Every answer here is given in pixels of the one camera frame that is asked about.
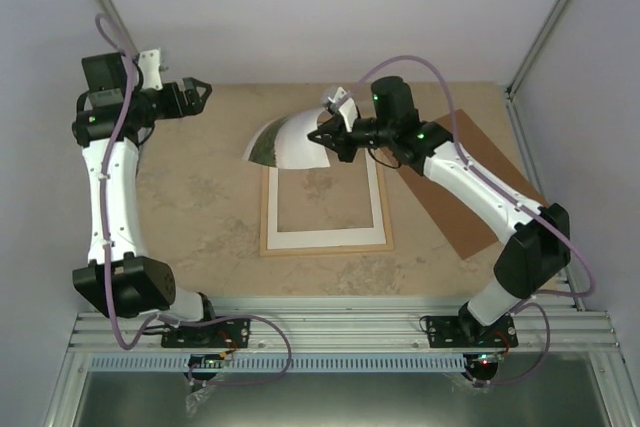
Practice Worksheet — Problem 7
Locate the aluminium mounting rail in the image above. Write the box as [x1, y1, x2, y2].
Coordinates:
[67, 295, 624, 351]

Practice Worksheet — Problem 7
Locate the right aluminium corner post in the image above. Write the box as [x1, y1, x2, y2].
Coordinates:
[505, 0, 606, 98]

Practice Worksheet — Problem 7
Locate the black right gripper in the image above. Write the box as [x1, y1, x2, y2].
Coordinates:
[308, 116, 395, 163]

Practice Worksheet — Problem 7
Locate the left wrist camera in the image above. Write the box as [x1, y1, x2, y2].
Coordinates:
[137, 48, 163, 91]

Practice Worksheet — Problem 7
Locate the light wooden picture frame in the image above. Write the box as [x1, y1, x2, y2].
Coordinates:
[257, 146, 395, 259]

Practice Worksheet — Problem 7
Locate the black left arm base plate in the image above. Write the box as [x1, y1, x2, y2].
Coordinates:
[160, 319, 251, 350]

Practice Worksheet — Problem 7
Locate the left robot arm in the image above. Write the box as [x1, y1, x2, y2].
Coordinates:
[72, 49, 219, 346]

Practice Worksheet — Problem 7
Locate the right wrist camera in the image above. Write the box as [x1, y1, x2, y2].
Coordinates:
[321, 86, 360, 133]

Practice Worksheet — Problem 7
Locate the white photo mat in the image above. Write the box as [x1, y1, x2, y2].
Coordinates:
[265, 156, 386, 251]

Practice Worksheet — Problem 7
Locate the slotted grey cable duct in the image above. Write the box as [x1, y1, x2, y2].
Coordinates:
[88, 353, 466, 374]

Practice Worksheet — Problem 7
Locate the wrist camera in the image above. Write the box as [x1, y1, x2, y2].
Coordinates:
[321, 86, 360, 133]
[137, 48, 163, 91]

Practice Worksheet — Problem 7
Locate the landscape photo print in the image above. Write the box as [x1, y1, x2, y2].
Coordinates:
[243, 108, 330, 170]

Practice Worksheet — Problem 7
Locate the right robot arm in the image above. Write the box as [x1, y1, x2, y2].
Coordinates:
[308, 76, 571, 346]

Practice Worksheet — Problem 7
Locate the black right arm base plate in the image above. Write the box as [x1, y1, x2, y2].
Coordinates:
[419, 315, 519, 349]

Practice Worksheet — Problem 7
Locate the brown backing board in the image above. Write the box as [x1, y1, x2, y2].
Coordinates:
[397, 109, 547, 260]

